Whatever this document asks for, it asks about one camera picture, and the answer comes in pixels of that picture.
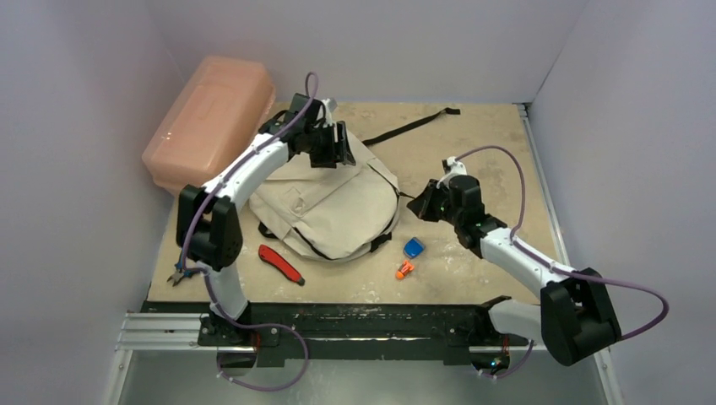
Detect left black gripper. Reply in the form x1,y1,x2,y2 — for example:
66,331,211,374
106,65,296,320
305,121,355,169

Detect blue pencil sharpener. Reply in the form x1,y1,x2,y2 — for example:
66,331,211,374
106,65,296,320
403,237,426,259

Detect beige backpack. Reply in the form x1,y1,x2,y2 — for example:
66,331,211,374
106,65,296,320
248,107,461,262

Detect orange small toy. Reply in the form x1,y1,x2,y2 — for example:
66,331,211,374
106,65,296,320
395,260,415,280

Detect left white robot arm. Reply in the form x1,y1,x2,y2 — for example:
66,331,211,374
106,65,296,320
176,94,355,345

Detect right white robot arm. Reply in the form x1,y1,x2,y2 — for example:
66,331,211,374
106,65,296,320
407,175,622,366

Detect red utility knife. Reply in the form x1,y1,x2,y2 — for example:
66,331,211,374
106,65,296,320
258,245,305,286

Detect pink plastic storage box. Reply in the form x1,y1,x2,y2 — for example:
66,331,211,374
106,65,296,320
142,56,275,195

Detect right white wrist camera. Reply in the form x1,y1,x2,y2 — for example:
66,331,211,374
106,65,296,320
438,156,467,187

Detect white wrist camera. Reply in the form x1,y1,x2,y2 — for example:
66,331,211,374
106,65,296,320
438,156,467,187
318,98,338,127

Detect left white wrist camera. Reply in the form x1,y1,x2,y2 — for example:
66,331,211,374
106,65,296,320
318,98,338,127

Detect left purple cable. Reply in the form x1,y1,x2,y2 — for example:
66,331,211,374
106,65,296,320
176,71,321,394

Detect purple cable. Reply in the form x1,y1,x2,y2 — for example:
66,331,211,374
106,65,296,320
176,71,321,394
455,145,670,381

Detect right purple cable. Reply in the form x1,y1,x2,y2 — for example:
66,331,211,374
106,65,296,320
455,145,670,381

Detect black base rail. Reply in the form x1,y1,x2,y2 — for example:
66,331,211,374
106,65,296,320
141,301,528,370

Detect blue handled pliers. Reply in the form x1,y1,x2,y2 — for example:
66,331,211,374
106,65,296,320
166,263,198,287

